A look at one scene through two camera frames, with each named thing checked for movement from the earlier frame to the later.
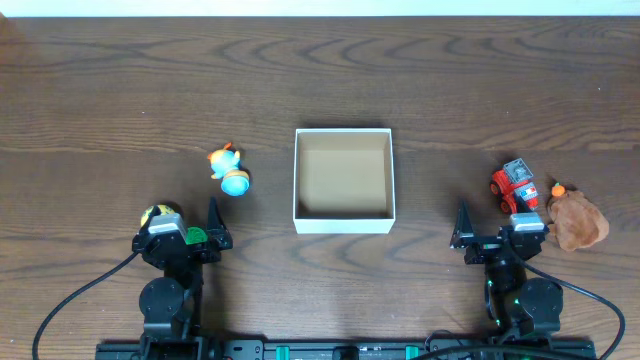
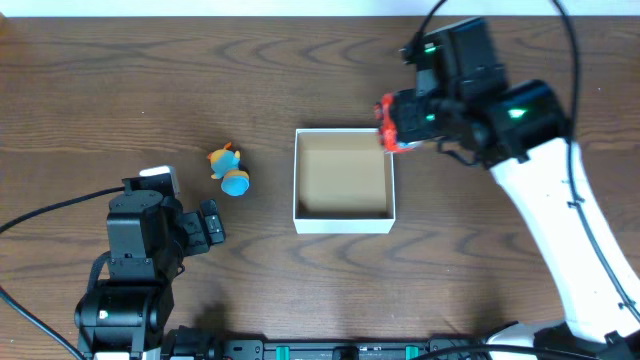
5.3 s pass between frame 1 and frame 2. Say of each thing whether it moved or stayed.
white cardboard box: stayed
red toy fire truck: moved
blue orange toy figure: stayed
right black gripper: moved
